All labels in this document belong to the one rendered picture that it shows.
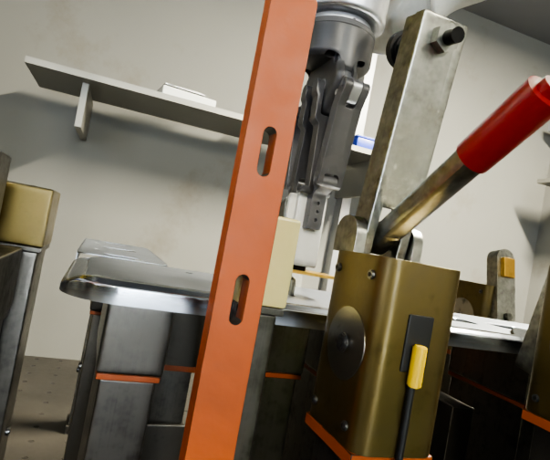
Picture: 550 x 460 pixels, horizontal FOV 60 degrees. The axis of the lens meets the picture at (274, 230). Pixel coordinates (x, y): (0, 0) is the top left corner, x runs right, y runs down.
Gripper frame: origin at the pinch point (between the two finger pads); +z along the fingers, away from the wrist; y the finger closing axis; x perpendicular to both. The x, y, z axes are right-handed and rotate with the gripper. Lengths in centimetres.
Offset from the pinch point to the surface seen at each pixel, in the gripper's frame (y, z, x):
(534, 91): -26.3, -7.2, 0.9
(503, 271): 12.6, -0.5, -39.5
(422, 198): -19.1, -2.4, 0.8
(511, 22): 241, -200, -244
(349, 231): -14.5, 0.1, 2.7
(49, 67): 201, -60, 53
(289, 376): -1.8, 14.0, -0.7
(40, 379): 60, 37, 24
